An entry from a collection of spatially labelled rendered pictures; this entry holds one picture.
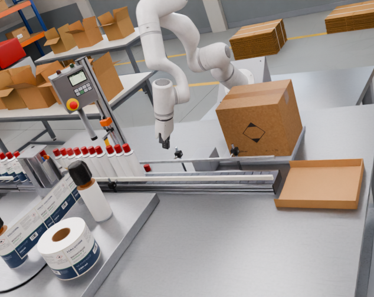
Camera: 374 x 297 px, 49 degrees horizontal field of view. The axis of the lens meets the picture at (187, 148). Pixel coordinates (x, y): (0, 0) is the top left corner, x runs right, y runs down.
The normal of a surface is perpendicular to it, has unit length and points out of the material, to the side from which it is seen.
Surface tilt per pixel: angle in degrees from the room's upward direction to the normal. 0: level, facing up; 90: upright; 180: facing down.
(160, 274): 0
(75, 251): 90
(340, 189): 0
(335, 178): 0
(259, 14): 90
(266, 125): 90
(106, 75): 90
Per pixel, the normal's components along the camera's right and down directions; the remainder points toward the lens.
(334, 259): -0.33, -0.83
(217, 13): -0.51, 0.56
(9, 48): 0.88, -0.09
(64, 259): 0.22, 0.40
